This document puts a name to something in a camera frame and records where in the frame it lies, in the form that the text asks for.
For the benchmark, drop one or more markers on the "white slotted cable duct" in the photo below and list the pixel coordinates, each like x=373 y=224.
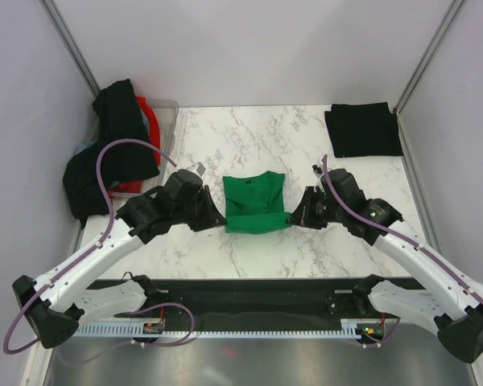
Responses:
x=137 y=329

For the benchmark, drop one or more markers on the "clear plastic bin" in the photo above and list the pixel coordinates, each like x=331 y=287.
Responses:
x=167 y=136

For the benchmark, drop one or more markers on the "aluminium frame post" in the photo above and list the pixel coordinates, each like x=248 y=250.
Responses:
x=61 y=27
x=434 y=44

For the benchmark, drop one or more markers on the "aluminium rail profile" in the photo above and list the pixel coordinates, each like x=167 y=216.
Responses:
x=241 y=297

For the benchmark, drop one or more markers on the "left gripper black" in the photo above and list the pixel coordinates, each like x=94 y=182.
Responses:
x=212 y=218

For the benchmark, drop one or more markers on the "left aluminium frame post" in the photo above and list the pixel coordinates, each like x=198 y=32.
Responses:
x=61 y=27

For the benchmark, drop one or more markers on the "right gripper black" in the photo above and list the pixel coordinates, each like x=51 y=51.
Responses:
x=303 y=215

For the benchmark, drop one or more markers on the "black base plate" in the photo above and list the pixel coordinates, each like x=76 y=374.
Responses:
x=181 y=318

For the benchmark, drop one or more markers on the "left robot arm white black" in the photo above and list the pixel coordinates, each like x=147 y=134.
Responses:
x=134 y=225

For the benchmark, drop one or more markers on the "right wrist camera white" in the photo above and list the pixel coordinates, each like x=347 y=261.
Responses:
x=318 y=170

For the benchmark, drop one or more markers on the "red t shirt in bin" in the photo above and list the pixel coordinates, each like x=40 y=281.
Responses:
x=155 y=139

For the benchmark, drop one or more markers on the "right aluminium frame post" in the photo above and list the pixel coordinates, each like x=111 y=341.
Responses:
x=434 y=44

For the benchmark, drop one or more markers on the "black t shirt in bin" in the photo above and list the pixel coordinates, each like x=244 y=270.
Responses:
x=119 y=117

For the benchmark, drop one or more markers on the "green t shirt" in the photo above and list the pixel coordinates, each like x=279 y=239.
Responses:
x=255 y=205

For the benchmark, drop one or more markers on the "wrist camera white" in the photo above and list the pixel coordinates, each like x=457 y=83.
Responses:
x=199 y=169
x=318 y=170

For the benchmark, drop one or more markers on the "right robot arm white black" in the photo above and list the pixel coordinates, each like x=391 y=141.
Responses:
x=452 y=307

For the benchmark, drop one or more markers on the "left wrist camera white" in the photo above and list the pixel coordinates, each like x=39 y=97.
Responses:
x=199 y=169

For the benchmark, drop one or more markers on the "folded black t shirt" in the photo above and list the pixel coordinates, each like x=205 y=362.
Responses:
x=363 y=130

